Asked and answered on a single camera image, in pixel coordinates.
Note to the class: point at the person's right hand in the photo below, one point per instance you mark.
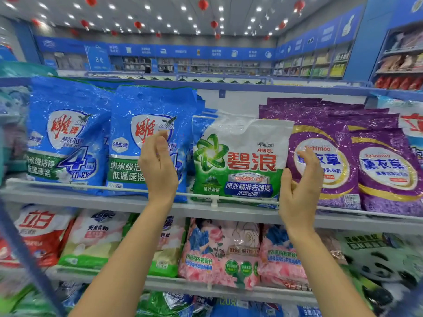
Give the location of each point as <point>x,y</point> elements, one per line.
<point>300,207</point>

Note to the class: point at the person's left hand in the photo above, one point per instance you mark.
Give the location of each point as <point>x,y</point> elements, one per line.
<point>158,171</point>

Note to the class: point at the purple Eichimoo lavender bag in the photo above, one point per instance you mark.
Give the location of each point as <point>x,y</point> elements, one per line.
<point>370,123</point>
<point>330,114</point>

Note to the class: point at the panda pale green bag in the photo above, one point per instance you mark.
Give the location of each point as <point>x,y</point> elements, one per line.
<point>383,260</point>

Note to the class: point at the green leaf-print detergent bag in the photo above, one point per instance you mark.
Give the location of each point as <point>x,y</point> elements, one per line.
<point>373,293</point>

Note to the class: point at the blue white detergent bag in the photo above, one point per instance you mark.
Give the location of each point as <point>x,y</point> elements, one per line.
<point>406,125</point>

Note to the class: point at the red white Libai bags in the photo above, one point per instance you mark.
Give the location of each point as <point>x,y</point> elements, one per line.
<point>33,234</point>

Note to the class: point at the person's left forearm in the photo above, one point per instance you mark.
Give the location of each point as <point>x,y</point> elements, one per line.
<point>122,267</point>

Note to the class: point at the person's right forearm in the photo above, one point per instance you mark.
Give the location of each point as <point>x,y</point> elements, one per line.
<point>327,280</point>

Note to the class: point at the row of house-shaped cartons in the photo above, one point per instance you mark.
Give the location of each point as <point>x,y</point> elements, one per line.
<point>148,77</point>

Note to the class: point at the small blue aisle sign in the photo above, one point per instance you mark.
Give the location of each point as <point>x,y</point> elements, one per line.
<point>155,65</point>

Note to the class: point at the blue hanging aisle sign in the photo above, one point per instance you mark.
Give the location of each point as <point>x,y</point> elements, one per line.
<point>98,59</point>

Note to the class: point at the row of red bottles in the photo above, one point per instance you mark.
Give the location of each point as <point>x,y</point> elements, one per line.
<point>396,83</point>

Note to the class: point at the group of ceiling spotlights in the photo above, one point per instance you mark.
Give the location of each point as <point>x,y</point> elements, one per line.
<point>148,7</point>

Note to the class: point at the group of red lanterns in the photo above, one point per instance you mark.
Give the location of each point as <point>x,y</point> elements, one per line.
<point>203,4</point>

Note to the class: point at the small blue hanging sign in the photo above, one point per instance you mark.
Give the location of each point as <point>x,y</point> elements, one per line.
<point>7,54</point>

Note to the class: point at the blue icon header signs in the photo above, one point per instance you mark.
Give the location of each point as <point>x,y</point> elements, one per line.
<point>408,9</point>

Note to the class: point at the blue back wall sign band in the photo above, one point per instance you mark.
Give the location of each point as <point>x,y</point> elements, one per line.
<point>181,52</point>

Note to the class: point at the blue side wall sign band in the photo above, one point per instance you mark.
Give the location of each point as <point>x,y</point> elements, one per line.
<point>324,32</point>

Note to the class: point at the narrow blue wall column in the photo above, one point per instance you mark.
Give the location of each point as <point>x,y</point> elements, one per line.
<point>26,42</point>

